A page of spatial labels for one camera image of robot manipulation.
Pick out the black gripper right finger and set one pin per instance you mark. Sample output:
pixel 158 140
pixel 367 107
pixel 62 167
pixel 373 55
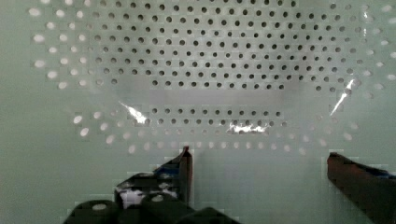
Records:
pixel 372 190

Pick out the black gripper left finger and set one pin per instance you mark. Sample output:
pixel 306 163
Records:
pixel 173 178

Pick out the mint green oval strainer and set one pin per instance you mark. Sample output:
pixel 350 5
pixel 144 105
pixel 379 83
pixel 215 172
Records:
pixel 260 91

